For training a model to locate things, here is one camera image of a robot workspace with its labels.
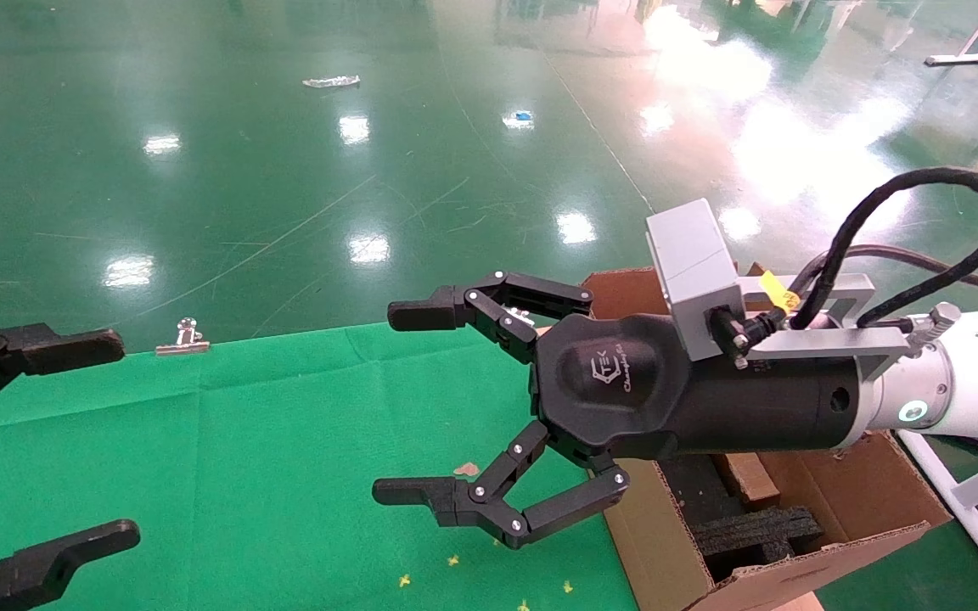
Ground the white floor stand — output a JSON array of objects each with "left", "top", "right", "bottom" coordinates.
[{"left": 925, "top": 0, "right": 978, "bottom": 67}]

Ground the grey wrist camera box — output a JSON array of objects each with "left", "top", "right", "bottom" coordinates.
[{"left": 645, "top": 198, "right": 746, "bottom": 359}]

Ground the silver cable connector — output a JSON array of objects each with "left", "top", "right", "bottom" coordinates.
[{"left": 884, "top": 301, "right": 961, "bottom": 349}]

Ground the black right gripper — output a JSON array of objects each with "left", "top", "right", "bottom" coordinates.
[{"left": 372, "top": 270, "right": 869, "bottom": 548}]

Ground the looped black sleeved cable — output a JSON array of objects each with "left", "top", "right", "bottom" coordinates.
[{"left": 786, "top": 166, "right": 978, "bottom": 330}]

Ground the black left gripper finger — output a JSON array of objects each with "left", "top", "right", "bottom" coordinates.
[
  {"left": 0, "top": 320, "right": 126, "bottom": 434},
  {"left": 0, "top": 520, "right": 142, "bottom": 611}
]

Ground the green table cloth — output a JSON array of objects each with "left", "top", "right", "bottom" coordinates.
[{"left": 0, "top": 321, "right": 638, "bottom": 611}]

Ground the yellow cable tag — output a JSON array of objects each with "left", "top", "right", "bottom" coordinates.
[{"left": 756, "top": 270, "right": 801, "bottom": 311}]

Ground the small taped cardboard box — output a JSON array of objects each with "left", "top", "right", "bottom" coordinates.
[{"left": 722, "top": 452, "right": 783, "bottom": 507}]

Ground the long black foam bar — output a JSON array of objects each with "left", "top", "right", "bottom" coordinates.
[{"left": 691, "top": 507, "right": 825, "bottom": 582}]

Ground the large open cardboard carton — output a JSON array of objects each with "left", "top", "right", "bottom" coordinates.
[{"left": 581, "top": 267, "right": 953, "bottom": 611}]

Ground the grey camera mounting bracket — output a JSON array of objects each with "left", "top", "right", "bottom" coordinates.
[{"left": 735, "top": 272, "right": 923, "bottom": 378}]

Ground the long black arm cable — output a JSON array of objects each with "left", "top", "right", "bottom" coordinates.
[{"left": 795, "top": 244, "right": 978, "bottom": 298}]

